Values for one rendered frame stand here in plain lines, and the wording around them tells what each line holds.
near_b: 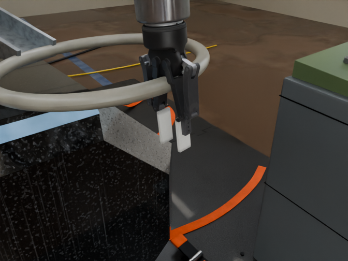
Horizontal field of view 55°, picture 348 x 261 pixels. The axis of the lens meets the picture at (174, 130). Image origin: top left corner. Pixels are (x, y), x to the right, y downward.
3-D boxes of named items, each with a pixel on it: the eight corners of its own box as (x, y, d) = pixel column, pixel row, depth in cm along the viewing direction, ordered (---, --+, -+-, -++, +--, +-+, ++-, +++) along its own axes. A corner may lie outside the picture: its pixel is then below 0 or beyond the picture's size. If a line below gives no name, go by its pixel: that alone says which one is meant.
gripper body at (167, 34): (198, 19, 55) (200, 73, 59) (163, 16, 61) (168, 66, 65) (163, 28, 51) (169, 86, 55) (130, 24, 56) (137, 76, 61)
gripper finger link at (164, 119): (158, 112, 64) (156, 111, 64) (162, 144, 67) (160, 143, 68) (170, 107, 66) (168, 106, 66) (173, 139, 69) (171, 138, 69)
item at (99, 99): (-64, 91, 71) (-70, 77, 69) (97, 38, 107) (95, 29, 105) (112, 138, 46) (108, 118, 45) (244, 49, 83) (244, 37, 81)
